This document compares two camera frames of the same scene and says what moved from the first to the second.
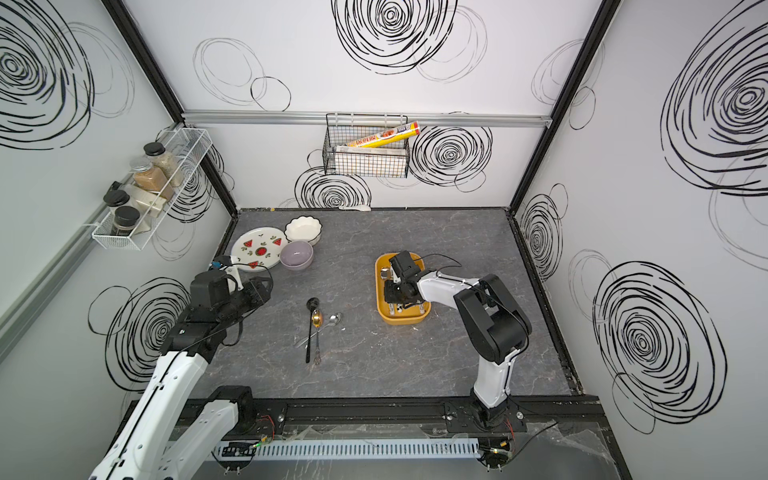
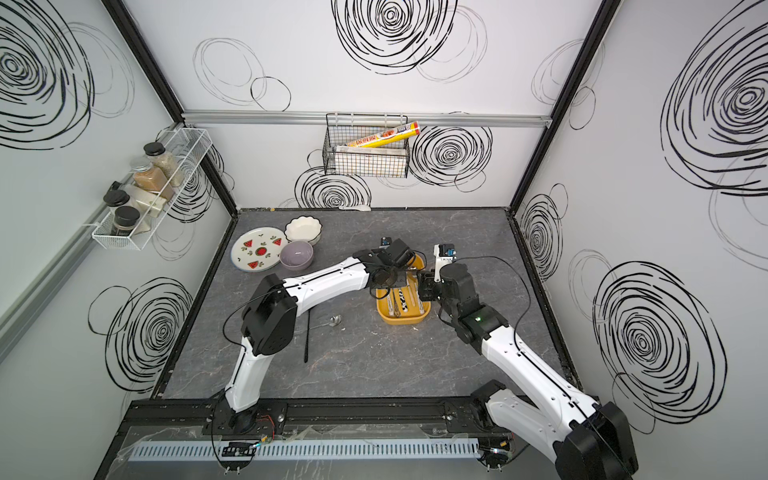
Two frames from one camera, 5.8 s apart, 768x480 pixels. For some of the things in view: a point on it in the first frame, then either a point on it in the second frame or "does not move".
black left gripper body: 253,295 -> 392,276
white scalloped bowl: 303,228 does not move
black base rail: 526,422 does not move
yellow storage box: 411,315 does not move
